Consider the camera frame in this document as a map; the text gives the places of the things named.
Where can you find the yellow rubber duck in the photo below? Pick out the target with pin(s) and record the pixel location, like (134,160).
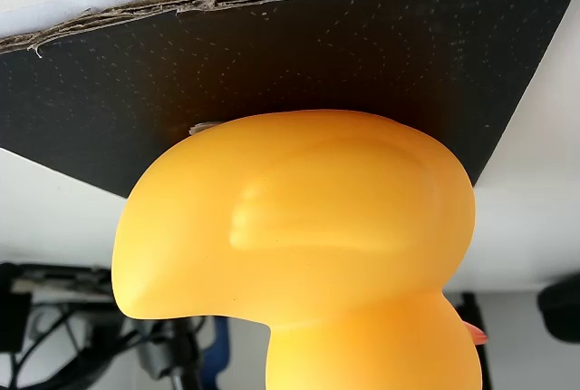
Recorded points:
(317,249)

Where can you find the black cardboard square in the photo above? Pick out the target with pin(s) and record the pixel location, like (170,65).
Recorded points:
(317,45)

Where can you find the blue plastic part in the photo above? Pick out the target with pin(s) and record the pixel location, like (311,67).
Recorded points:
(222,353)

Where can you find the black rounded object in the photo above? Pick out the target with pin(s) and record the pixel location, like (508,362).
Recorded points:
(559,313)

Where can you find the black box device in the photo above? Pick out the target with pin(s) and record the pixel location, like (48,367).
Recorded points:
(13,317)

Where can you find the black upright post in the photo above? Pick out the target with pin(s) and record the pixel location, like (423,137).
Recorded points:
(469,306)

